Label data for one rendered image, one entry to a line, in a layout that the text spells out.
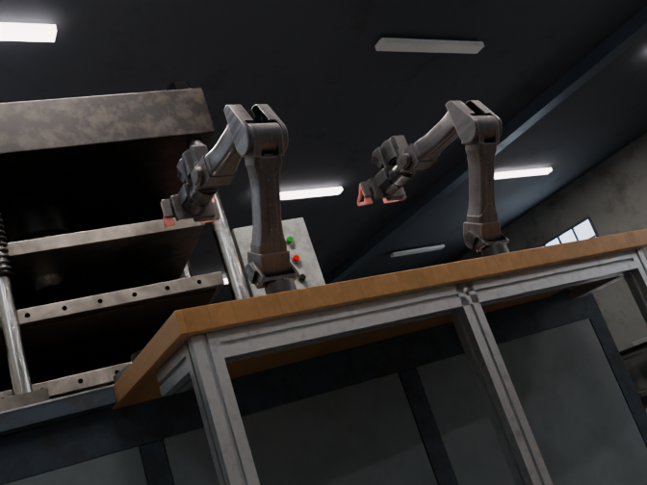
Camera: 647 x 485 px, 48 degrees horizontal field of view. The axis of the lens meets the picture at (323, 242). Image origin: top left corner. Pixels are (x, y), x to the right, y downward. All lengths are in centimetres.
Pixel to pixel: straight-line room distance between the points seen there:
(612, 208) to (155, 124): 1077
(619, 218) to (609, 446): 1084
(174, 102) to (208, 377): 181
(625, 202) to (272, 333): 1170
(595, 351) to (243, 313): 123
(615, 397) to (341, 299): 108
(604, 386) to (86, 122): 190
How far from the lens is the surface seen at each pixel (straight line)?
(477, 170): 181
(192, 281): 262
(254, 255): 147
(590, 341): 217
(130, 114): 278
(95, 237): 267
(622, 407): 217
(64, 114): 275
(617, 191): 1283
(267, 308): 121
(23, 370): 244
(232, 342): 120
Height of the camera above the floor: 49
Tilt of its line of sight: 17 degrees up
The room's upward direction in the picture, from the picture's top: 19 degrees counter-clockwise
